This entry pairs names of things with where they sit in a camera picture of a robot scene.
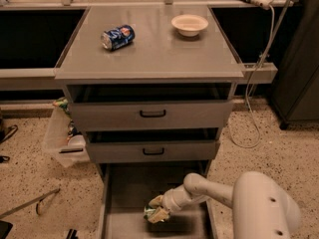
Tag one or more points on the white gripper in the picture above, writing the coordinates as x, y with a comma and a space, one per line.
168, 200

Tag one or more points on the crushed green can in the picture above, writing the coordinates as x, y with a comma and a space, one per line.
148, 212

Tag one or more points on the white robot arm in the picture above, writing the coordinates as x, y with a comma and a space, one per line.
261, 209

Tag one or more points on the bottom grey drawer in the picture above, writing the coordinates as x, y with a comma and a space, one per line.
129, 187

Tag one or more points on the grey drawer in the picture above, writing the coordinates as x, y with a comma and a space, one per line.
129, 187
149, 106
157, 145

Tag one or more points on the middle grey drawer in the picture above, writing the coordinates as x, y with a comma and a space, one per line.
157, 145

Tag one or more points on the top grey drawer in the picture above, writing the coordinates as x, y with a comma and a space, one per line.
149, 106

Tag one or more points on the grey drawer cabinet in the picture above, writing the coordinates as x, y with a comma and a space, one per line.
158, 54

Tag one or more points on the blue soda can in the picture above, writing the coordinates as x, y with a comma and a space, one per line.
117, 37

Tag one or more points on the clear plastic trash bin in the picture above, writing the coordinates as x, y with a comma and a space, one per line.
62, 140

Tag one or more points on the grey metal bar on floor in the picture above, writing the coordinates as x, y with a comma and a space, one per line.
28, 203

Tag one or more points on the dark side cabinet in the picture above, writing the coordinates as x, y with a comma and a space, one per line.
295, 93

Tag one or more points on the white bowl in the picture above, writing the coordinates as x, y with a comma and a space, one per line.
189, 25

